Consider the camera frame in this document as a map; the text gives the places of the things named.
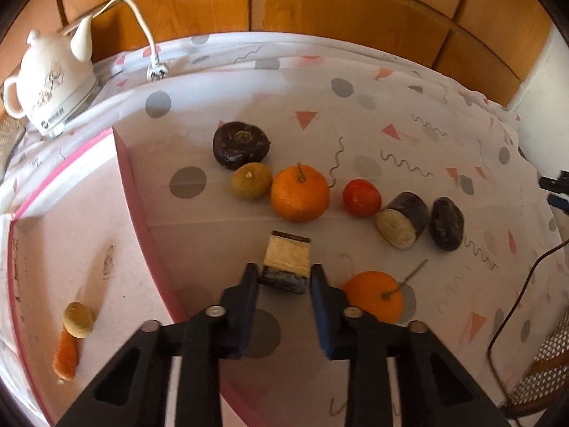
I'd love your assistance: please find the small potato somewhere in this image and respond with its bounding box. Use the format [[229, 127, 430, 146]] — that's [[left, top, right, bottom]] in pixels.
[[63, 301, 95, 339]]

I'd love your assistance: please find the patterned white tablecloth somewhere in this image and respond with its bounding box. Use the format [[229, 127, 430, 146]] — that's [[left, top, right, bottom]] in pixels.
[[0, 33, 569, 427]]

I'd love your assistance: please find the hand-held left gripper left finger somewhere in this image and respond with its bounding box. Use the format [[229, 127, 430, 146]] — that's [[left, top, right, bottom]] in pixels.
[[55, 263, 261, 427]]

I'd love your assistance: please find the pink-rimmed white tray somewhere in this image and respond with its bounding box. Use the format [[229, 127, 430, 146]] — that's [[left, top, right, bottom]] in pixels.
[[0, 127, 267, 427]]

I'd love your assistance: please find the green-brown kiwi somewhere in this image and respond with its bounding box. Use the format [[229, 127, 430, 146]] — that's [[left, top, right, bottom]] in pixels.
[[230, 162, 273, 199]]

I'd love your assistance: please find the cut dark radish cylinder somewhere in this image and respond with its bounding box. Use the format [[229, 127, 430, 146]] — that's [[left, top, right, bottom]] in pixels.
[[374, 191, 430, 250]]

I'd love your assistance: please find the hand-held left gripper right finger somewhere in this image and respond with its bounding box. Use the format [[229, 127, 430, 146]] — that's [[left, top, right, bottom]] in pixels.
[[310, 264, 512, 427]]

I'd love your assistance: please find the black cable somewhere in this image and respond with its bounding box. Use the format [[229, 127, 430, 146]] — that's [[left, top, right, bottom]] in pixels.
[[488, 238, 569, 410]]

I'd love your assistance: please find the white ceramic kettle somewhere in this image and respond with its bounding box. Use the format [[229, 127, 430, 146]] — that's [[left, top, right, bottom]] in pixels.
[[4, 13, 99, 138]]

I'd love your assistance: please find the small dark radish piece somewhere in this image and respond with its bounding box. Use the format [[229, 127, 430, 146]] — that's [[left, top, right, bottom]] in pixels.
[[429, 197, 465, 252]]

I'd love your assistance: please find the white power cable with plug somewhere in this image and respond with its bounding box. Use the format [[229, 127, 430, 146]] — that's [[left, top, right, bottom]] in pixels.
[[62, 0, 172, 81]]

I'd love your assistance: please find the carrot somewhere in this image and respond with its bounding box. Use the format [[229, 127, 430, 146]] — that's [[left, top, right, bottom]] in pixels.
[[52, 329, 79, 382]]

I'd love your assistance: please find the large orange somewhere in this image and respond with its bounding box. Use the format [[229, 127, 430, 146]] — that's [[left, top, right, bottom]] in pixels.
[[271, 164, 330, 224]]

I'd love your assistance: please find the wooden panel board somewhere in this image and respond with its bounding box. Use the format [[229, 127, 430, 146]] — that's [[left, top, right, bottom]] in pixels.
[[0, 0, 554, 107]]

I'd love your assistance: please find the wicker chair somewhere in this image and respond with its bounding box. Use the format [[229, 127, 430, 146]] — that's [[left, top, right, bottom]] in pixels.
[[500, 316, 569, 419]]

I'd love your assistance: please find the woven wicker basket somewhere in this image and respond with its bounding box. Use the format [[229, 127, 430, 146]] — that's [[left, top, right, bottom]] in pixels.
[[0, 118, 26, 174]]

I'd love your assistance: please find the small orange with long stem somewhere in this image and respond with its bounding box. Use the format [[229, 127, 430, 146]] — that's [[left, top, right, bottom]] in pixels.
[[342, 258, 430, 326]]

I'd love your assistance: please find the dark square-cut radish block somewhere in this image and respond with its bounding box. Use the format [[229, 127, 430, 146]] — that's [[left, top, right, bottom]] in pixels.
[[258, 230, 312, 295]]

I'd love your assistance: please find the whole dark beet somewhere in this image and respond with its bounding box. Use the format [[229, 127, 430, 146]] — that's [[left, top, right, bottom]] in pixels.
[[212, 121, 271, 170]]

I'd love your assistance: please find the red tomato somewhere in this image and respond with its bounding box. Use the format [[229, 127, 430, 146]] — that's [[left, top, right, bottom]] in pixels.
[[342, 179, 382, 218]]

